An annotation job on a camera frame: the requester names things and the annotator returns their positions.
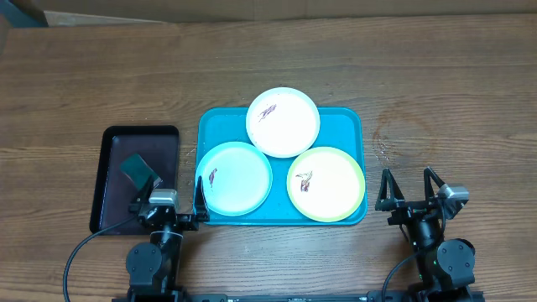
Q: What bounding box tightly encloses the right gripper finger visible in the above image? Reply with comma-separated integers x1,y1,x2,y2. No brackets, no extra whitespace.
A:
375,168,405,211
424,166,445,200

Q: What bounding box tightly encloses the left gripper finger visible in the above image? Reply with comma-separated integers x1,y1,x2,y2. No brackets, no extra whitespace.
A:
131,175,154,206
193,176,210,222

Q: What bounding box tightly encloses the green sponge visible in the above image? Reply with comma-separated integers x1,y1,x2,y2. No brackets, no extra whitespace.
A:
120,154,162,190

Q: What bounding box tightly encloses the light blue plate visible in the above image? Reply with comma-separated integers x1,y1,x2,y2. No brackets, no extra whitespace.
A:
196,142,273,216

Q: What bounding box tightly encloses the yellow green plate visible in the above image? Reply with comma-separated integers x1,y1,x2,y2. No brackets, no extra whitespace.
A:
286,147,366,223

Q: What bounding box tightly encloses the white plate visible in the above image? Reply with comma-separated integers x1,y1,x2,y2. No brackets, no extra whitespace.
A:
246,87,321,159

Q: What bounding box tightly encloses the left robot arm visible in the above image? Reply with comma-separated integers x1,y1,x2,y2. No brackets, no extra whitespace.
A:
125,178,210,302

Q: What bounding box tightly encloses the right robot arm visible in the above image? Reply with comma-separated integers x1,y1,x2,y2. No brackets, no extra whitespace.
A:
368,167,484,301

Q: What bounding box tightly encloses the black rectangular tray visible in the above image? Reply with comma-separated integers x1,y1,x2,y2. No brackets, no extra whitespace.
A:
89,125,180,233

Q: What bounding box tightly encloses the cardboard backdrop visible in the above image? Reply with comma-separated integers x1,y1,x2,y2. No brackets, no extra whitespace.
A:
14,0,536,23

